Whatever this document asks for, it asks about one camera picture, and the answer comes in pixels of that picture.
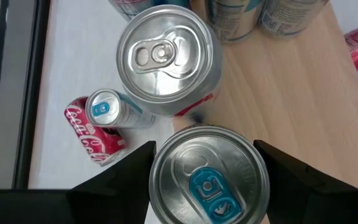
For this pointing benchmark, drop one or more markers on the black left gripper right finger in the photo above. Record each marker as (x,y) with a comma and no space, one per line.
(309,202)

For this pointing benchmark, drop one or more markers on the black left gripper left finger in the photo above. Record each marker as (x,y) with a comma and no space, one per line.
(113,199)

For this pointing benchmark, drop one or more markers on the silver can red mark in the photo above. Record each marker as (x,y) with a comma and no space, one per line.
(166,77)

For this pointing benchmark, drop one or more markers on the light wooden shelf board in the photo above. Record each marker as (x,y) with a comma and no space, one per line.
(291,109)

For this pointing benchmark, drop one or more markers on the dented red Coca-Cola can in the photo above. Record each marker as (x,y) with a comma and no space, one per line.
(85,137)

